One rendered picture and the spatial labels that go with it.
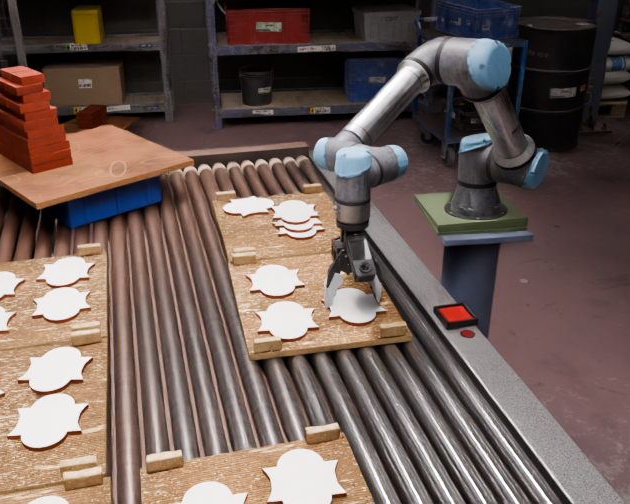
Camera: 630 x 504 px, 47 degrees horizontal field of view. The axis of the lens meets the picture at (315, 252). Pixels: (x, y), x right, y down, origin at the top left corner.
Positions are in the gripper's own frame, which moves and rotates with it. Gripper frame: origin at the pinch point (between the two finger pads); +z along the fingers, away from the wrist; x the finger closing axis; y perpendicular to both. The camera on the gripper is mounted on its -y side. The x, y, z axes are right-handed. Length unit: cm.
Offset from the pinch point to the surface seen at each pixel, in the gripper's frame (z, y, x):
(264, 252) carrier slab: -0.7, 31.7, 15.7
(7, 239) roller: 0, 57, 83
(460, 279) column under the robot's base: 22, 49, -47
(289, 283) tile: -0.8, 12.4, 12.4
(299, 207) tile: -5, 52, 3
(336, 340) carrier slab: 1.4, -11.8, 6.7
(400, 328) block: -0.4, -12.9, -6.9
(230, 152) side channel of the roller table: -6, 108, 17
